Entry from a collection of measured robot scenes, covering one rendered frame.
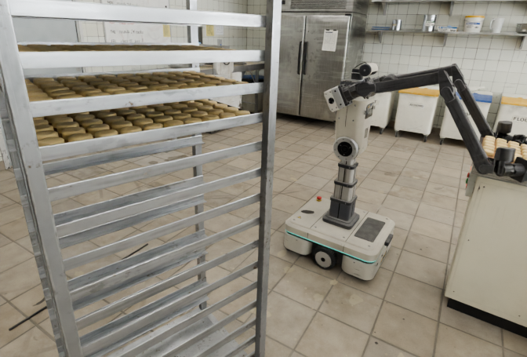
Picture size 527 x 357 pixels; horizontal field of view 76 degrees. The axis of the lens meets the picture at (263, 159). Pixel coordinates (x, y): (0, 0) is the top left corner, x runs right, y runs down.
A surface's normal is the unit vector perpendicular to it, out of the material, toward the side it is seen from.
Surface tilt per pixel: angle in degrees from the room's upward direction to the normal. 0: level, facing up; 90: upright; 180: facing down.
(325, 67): 90
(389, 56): 90
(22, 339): 0
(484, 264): 90
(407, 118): 95
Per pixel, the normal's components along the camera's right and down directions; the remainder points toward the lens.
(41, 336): 0.04, -0.94
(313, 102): -0.52, 0.29
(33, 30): 0.86, 0.21
